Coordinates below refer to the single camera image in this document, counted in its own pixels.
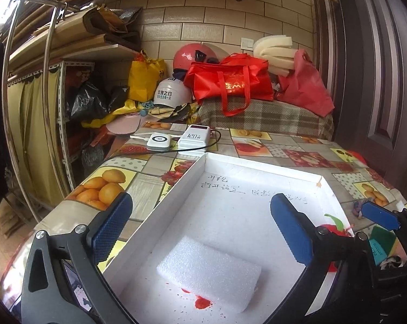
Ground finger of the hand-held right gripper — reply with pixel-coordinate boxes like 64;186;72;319
375;258;407;281
361;200;407;234

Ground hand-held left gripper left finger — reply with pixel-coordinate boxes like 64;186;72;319
21;192;138;324

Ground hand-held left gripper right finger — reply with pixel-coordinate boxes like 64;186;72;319
270;192;388;324

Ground packaged yellow sponge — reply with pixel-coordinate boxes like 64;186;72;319
367;228;407;271

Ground red apple plush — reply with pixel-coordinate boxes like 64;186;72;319
320;213;355;273

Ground white foam box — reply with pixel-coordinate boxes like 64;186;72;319
102;152;354;324

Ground red plastic sheet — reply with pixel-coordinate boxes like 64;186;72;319
345;150;368;166

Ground fruit print tablecloth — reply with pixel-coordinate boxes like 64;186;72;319
11;121;407;324

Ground small white power bank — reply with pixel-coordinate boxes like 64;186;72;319
146;133;173;151

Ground white foam block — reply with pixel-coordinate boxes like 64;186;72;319
156;235;262;314

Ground pink hat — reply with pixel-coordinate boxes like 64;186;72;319
106;114;143;136

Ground plaid blanket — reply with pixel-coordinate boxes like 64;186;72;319
197;96;335;140

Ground yellow cloth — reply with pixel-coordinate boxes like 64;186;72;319
82;99;143;129

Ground large white power bank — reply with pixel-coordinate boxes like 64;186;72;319
177;125;215;151

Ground black plastic bag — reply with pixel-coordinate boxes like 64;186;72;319
67;81;130;124

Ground yellow shelf curtain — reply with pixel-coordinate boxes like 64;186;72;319
6;69;66;206

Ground white metal shelf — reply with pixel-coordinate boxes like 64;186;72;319
6;44;140;206

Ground brown panelled door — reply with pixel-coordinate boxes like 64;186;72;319
311;0;407;206

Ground white helmet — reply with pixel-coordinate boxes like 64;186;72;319
153;77;192;107

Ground red plastic bag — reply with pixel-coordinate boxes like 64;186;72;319
278;49;335;115

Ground yellow shopping bag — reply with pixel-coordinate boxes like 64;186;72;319
127;50;167;102

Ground red tote bag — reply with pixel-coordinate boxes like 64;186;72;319
183;53;275;117

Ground cream foam roll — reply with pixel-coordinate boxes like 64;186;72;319
252;35;300;75

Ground pink helmet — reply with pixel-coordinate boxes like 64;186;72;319
172;43;221;75

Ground wooden boards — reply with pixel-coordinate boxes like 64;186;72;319
8;10;106;61

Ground brown cardboard bundle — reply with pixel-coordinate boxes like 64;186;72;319
82;5;143;46

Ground braided hair tie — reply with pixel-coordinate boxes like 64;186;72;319
352;198;371;220

